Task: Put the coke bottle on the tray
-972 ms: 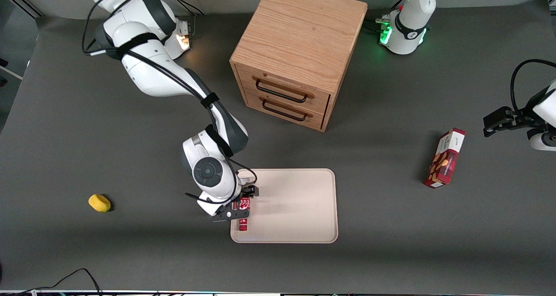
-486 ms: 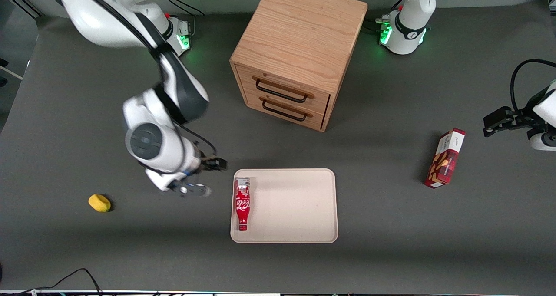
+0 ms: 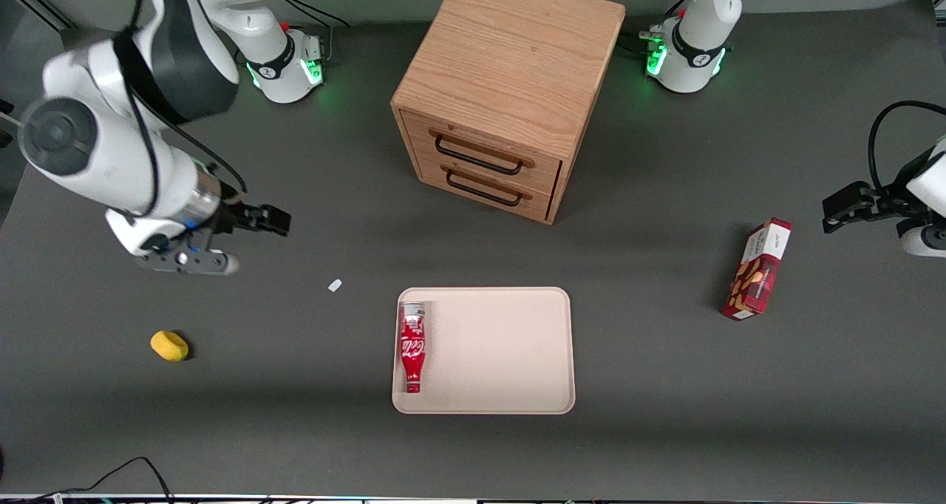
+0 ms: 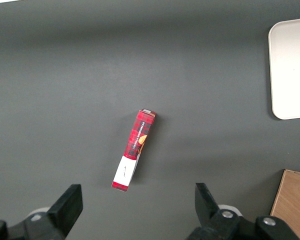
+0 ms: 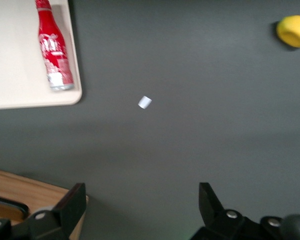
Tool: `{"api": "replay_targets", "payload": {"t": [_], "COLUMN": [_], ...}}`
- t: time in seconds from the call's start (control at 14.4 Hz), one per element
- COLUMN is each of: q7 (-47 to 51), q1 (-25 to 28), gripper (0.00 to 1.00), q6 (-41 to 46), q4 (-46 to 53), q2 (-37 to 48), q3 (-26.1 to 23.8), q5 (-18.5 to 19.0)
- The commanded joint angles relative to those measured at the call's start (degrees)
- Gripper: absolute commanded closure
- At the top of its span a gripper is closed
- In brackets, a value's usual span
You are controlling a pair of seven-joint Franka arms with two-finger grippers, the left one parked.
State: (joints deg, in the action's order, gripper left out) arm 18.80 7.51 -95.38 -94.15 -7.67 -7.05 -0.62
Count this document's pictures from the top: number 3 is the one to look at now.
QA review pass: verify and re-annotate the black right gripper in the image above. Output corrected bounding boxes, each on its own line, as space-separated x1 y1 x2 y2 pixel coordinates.
194 197 291 250

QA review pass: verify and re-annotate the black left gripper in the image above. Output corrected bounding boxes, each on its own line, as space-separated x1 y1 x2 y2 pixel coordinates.
823 148 939 234

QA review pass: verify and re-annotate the red coke bottle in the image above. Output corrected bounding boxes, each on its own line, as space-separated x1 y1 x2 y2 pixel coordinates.
399 302 428 395

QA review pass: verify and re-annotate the beige rectangular tray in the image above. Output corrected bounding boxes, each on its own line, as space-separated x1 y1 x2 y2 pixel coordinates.
392 287 576 415

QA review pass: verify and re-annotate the red cookie box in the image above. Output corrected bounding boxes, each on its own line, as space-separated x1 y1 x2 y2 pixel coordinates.
721 217 793 321

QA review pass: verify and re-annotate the yellow sponge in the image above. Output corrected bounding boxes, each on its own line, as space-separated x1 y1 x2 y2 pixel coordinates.
150 330 189 362

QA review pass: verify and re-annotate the wooden drawer front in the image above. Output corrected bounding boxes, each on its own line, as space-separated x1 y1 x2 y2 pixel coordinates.
414 153 557 221
401 111 562 194

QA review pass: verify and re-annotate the wooden two-drawer cabinet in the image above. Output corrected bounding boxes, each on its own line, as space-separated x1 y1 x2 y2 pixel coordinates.
390 0 627 225

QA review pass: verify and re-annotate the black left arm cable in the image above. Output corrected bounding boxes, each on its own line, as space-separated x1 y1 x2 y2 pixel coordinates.
868 101 946 191

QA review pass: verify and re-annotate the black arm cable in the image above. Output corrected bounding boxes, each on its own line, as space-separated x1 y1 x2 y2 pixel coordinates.
129 0 248 217
868 101 946 191

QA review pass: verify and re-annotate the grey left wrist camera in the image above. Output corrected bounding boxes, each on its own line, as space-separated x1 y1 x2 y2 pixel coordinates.
896 219 946 259

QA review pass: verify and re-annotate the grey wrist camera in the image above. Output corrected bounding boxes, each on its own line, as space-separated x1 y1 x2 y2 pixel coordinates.
135 245 241 276
896 219 946 259

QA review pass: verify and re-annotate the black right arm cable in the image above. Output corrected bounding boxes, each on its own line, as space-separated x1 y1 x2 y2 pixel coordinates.
129 0 248 217

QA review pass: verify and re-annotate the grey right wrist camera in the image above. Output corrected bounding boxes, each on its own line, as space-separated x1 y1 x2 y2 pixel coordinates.
135 245 241 276

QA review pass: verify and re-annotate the black metal drawer handle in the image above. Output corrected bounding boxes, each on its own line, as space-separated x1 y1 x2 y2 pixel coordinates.
435 134 524 176
446 168 522 208

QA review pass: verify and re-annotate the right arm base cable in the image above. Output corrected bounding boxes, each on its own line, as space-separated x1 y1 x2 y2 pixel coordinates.
279 0 350 65

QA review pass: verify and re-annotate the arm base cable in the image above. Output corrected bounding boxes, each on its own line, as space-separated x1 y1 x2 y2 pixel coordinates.
279 0 350 65
619 0 692 55

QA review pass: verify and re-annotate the left arm base cable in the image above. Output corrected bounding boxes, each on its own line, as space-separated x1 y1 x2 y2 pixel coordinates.
619 0 692 55

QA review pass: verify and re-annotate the thin black table-edge cable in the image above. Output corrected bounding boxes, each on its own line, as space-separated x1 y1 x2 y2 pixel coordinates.
0 456 175 504

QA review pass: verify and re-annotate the aluminium frame rail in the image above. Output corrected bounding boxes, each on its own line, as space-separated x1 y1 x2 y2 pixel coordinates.
0 0 76 33

